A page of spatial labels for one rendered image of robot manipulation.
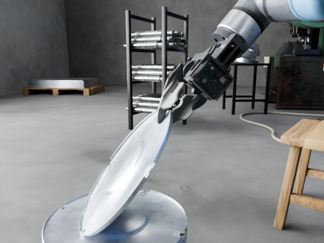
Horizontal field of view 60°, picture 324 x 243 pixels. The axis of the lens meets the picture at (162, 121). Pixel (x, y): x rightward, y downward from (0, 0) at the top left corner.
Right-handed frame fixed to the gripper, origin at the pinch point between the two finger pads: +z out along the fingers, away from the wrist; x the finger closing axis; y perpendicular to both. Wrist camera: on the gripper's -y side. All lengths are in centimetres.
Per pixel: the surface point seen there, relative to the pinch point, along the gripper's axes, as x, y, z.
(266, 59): 152, -284, -152
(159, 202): 14.2, -5.3, 15.6
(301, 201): 60, -17, -8
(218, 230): 49, -25, 17
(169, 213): 15.0, -0.2, 15.0
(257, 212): 63, -32, 4
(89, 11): -94, -686, -97
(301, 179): 76, -38, -18
